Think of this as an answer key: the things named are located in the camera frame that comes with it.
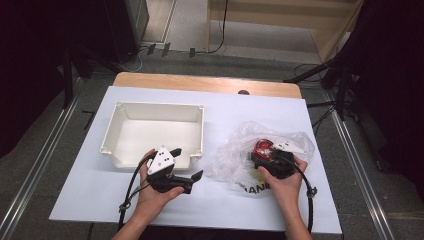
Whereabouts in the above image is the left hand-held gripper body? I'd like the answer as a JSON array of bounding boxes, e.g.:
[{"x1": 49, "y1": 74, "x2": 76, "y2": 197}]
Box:
[{"x1": 145, "y1": 145, "x2": 195, "y2": 195}]

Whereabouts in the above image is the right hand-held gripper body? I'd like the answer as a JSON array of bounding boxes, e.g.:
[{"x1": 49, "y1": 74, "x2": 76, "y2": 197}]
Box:
[{"x1": 250, "y1": 141, "x2": 306, "y2": 180}]

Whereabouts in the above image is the red can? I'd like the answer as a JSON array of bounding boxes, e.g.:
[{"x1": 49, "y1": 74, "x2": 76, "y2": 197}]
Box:
[{"x1": 253, "y1": 138, "x2": 275, "y2": 160}]

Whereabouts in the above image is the clear plastic bag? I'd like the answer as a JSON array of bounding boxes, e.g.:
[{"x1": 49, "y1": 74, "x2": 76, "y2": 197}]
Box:
[{"x1": 206, "y1": 120, "x2": 316, "y2": 198}]

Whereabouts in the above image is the person's right hand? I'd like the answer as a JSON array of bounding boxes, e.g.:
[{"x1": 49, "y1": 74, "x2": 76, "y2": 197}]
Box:
[{"x1": 258, "y1": 155, "x2": 308, "y2": 205}]

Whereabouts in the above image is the person's left hand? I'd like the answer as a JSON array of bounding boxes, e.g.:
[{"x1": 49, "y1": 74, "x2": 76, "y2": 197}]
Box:
[{"x1": 134, "y1": 149, "x2": 185, "y2": 218}]

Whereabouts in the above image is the white plastic bin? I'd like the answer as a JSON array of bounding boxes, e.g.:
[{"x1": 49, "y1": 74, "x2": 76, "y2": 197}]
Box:
[{"x1": 99, "y1": 100, "x2": 205, "y2": 172}]

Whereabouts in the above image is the wooden table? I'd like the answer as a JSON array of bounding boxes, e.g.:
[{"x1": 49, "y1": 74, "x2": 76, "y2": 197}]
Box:
[{"x1": 112, "y1": 71, "x2": 303, "y2": 100}]

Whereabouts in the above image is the black metal stand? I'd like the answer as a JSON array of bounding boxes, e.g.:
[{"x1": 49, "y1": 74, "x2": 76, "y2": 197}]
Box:
[{"x1": 283, "y1": 58, "x2": 339, "y2": 84}]

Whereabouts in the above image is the wooden cabinet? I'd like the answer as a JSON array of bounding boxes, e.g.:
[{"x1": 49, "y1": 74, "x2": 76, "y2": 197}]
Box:
[{"x1": 205, "y1": 0, "x2": 365, "y2": 64}]

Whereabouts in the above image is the grey metal cabinet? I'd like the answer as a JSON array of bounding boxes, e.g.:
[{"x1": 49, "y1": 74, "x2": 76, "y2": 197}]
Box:
[{"x1": 124, "y1": 0, "x2": 150, "y2": 44}]

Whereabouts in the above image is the black curtain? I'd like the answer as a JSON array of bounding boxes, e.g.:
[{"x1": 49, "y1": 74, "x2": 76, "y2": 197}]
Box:
[
  {"x1": 0, "y1": 0, "x2": 141, "y2": 158},
  {"x1": 336, "y1": 0, "x2": 424, "y2": 194}
]

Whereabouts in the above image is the right hand-held gripper cable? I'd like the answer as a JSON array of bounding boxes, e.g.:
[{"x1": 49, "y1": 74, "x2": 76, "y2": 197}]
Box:
[{"x1": 278, "y1": 154, "x2": 318, "y2": 234}]

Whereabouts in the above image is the hand-held gripper cable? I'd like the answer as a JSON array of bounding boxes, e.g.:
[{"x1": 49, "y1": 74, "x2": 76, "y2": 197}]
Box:
[
  {"x1": 278, "y1": 154, "x2": 318, "y2": 234},
  {"x1": 118, "y1": 151, "x2": 158, "y2": 232}
]

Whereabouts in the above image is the left hand-held gripper cable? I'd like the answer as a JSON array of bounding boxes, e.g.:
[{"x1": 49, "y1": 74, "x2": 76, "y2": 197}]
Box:
[{"x1": 118, "y1": 151, "x2": 158, "y2": 232}]

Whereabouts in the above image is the thin black floor cable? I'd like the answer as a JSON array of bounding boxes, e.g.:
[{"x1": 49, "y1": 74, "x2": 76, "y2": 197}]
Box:
[{"x1": 311, "y1": 105, "x2": 336, "y2": 129}]

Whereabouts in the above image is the thick black floor cable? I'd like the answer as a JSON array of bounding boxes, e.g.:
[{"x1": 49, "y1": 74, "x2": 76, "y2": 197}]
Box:
[{"x1": 306, "y1": 100, "x2": 337, "y2": 109}]

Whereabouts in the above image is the aluminium floor rail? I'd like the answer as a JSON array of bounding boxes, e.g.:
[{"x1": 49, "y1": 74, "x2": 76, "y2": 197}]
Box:
[
  {"x1": 0, "y1": 96, "x2": 81, "y2": 240},
  {"x1": 324, "y1": 94, "x2": 398, "y2": 240}
]

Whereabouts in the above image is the hanging black cable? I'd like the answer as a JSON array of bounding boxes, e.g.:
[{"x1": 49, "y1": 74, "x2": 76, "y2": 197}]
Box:
[{"x1": 196, "y1": 0, "x2": 231, "y2": 55}]

